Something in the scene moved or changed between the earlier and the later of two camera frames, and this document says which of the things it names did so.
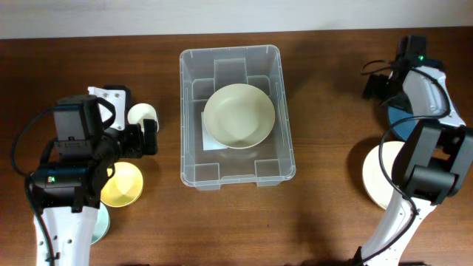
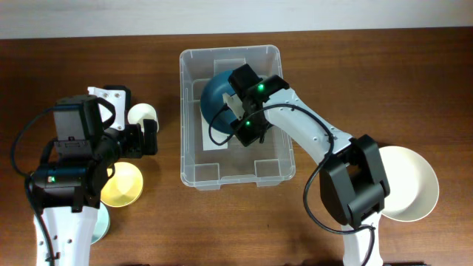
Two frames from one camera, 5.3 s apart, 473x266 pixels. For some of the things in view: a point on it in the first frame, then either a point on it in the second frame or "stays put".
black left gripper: [133, 133] stays put
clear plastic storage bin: [203, 71] stays put
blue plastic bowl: [405, 129] -> [215, 112]
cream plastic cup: [140, 111] stays put
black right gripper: [374, 86] -> [245, 137]
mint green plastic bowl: [103, 224] stays put
